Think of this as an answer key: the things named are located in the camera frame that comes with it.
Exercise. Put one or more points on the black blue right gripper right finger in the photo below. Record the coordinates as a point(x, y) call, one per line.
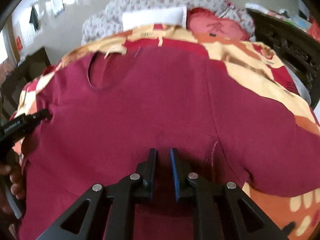
point(220, 211)

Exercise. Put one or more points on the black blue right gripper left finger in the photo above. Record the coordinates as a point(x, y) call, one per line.
point(107, 212)

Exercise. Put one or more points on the maroon long sleeve shirt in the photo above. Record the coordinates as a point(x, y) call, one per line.
point(150, 117)

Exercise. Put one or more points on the person's left hand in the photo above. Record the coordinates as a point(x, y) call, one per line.
point(17, 187)

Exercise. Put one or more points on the dark wooden desk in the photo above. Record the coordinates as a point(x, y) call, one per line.
point(27, 70)

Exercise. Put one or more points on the orange cream red blanket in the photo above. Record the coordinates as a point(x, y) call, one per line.
point(262, 75)

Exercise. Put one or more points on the bright window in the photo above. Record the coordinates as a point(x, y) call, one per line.
point(3, 49)

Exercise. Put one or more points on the dark wooden headboard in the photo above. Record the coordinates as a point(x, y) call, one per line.
point(295, 48)

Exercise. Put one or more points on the red heart cushion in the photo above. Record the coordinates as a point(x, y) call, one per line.
point(203, 21)

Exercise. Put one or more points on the white pillow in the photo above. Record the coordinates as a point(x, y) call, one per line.
point(170, 16)

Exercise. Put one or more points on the dark cloth hanging on wall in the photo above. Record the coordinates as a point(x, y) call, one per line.
point(34, 19)

